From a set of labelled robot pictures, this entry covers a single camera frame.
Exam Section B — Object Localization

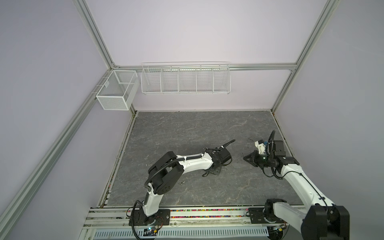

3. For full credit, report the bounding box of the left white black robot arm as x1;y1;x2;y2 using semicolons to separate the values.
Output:
142;140;235;217

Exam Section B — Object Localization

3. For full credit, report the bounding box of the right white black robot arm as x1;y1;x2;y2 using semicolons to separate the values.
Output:
243;131;350;240

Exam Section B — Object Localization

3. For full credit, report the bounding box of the white mesh box basket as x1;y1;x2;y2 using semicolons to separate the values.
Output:
96;70;140;111

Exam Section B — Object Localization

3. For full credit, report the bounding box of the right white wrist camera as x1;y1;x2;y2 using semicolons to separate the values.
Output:
255;140;268;156

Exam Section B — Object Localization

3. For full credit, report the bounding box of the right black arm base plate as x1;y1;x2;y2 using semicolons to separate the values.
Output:
246;207;286;224

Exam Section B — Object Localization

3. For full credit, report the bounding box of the white vented cable duct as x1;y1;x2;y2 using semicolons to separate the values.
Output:
91;226;269;240

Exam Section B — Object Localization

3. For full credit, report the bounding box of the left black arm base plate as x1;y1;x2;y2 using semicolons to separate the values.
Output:
129;209;171;227

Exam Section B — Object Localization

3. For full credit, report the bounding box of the white wire shelf basket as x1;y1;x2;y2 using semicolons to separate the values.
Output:
141;62;232;95

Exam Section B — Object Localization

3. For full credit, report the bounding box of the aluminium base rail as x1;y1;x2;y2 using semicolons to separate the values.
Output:
83;206;288;229

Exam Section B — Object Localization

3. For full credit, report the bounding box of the aluminium enclosure frame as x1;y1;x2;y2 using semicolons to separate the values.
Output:
1;1;326;240

